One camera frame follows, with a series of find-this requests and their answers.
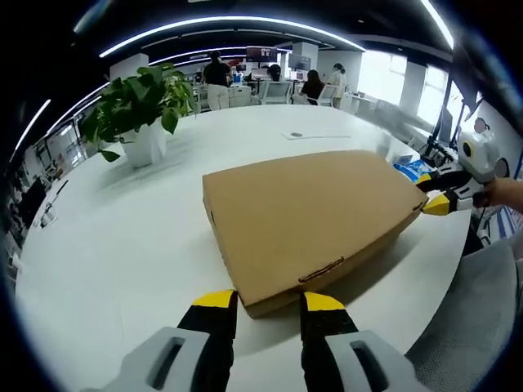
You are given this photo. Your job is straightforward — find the small white black device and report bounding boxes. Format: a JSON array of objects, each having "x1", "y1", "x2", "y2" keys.
[{"x1": 39, "y1": 199, "x2": 60, "y2": 229}]

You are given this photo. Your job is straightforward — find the black monitor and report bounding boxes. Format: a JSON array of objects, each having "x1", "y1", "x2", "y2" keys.
[{"x1": 18, "y1": 177, "x2": 48, "y2": 230}]

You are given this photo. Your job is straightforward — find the black tripod stand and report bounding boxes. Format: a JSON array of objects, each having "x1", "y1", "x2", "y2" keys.
[{"x1": 420, "y1": 81, "x2": 467, "y2": 167}]

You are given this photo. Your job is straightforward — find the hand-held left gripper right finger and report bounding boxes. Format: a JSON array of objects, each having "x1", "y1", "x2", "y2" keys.
[{"x1": 299, "y1": 290, "x2": 428, "y2": 392}]

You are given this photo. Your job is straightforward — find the blue white display board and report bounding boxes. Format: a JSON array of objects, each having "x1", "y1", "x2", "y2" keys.
[{"x1": 494, "y1": 206, "x2": 523, "y2": 240}]

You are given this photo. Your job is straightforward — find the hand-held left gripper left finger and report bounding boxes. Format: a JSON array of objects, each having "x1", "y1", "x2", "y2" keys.
[{"x1": 104, "y1": 288, "x2": 240, "y2": 392}]

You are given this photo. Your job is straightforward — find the grey mesh office chair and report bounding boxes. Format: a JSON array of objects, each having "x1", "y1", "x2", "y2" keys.
[{"x1": 404, "y1": 234, "x2": 523, "y2": 392}]

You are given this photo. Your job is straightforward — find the blue wet wipes soft item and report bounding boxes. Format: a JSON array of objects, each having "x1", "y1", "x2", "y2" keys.
[{"x1": 398, "y1": 158, "x2": 433, "y2": 184}]

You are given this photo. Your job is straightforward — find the white office chair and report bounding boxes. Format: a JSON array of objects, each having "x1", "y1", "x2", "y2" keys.
[
  {"x1": 318, "y1": 84, "x2": 338, "y2": 105},
  {"x1": 261, "y1": 80, "x2": 293, "y2": 105}
]

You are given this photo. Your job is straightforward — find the brown cardboard shoe box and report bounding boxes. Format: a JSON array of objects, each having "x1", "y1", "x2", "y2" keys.
[{"x1": 202, "y1": 149, "x2": 430, "y2": 319}]

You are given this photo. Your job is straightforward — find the green potted plant white pot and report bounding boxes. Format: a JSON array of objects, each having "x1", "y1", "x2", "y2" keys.
[{"x1": 80, "y1": 63, "x2": 198, "y2": 169}]

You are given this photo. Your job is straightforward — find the person's right hand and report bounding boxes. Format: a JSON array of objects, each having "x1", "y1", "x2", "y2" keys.
[{"x1": 473, "y1": 179, "x2": 512, "y2": 208}]

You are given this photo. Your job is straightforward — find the long ceiling light strip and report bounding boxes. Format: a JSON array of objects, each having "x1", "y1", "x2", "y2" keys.
[{"x1": 99, "y1": 16, "x2": 367, "y2": 59}]

